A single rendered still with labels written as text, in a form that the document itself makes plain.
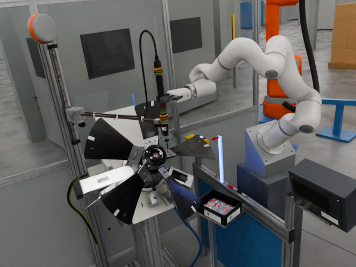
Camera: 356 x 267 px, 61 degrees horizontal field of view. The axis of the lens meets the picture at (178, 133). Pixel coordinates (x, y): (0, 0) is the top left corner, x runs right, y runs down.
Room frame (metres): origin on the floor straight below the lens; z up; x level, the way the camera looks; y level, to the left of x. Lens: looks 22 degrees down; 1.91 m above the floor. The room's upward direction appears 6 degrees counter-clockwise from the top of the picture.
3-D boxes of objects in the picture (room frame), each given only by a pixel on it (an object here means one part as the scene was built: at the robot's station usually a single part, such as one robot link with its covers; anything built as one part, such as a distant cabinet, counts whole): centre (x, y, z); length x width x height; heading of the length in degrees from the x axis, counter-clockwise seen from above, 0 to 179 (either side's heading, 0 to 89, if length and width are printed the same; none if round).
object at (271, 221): (1.58, -0.30, 0.82); 0.90 x 0.04 x 0.08; 27
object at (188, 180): (1.56, 0.03, 0.98); 0.20 x 0.16 x 0.20; 27
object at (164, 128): (1.51, 0.06, 1.49); 0.04 x 0.04 x 0.46
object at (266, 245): (1.58, -0.30, 0.45); 0.82 x 0.01 x 0.66; 27
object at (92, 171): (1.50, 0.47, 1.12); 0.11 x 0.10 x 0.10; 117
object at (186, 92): (1.56, -0.03, 1.49); 0.11 x 0.10 x 0.07; 117
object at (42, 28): (1.85, 0.70, 1.88); 0.17 x 0.15 x 0.16; 117
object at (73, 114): (1.80, 0.62, 1.37); 0.10 x 0.07 x 0.08; 62
